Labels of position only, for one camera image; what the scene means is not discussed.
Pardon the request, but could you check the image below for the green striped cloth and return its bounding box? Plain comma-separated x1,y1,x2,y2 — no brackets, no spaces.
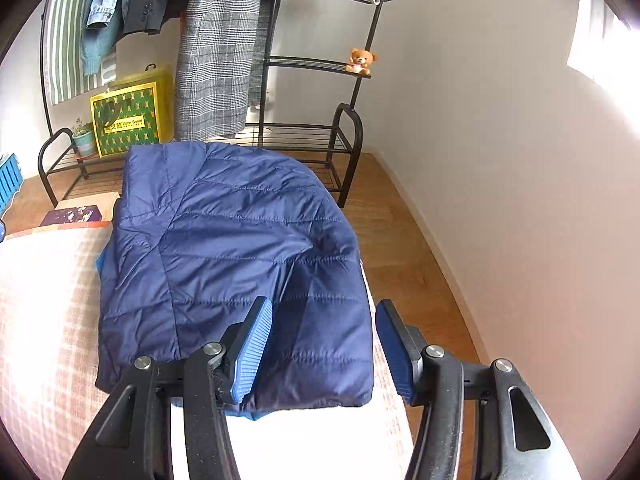
42,0,119,106

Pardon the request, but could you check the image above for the blue plastic crate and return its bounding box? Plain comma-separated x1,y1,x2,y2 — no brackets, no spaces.
0,154,25,211

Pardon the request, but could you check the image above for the blue and grey garment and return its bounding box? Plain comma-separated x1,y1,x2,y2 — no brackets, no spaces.
94,250,273,422

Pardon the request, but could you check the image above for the teal sweater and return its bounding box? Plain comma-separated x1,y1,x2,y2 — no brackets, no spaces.
80,10,122,78

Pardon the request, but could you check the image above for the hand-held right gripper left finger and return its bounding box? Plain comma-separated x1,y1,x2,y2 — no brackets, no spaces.
62,296,275,480

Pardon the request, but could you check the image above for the navy puffer jacket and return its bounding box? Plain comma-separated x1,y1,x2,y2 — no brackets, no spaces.
95,141,376,411

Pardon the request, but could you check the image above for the small potted plant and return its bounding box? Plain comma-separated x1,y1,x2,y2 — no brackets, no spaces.
71,117,99,157

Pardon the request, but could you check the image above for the black metal clothes rack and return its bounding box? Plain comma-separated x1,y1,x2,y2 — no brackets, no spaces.
37,0,393,211

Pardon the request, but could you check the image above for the cardboard box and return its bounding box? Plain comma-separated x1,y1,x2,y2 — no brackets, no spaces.
55,191,123,211

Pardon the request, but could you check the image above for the window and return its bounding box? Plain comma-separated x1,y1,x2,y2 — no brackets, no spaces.
567,0,632,126

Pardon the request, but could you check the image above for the purple box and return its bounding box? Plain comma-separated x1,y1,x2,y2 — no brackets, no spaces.
40,204,103,227

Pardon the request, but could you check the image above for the grey plaid coat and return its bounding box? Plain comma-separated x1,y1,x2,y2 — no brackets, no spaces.
172,0,281,142

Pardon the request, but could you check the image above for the brown teddy bear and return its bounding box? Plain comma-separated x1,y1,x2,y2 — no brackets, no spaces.
346,48,379,77

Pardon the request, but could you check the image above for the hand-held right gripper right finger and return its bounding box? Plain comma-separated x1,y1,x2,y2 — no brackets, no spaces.
375,300,583,480

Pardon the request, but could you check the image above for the yellow and green bag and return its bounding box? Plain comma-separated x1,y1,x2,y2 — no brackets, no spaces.
90,63,176,159

